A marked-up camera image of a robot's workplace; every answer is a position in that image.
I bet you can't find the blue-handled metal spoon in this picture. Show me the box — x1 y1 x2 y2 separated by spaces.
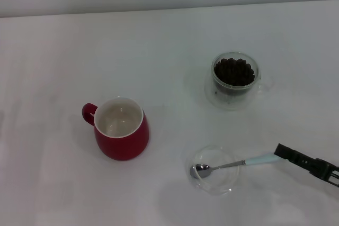
189 153 282 180

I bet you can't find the red ceramic mug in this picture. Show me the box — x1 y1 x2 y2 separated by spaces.
81 97 150 161

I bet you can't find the coffee beans heap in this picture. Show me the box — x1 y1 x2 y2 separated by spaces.
213 57 255 88

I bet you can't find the clear glass saucer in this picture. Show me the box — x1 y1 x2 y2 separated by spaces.
185 144 242 197

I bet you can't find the double-wall glass cup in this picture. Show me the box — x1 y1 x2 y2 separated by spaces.
203 50 273 111

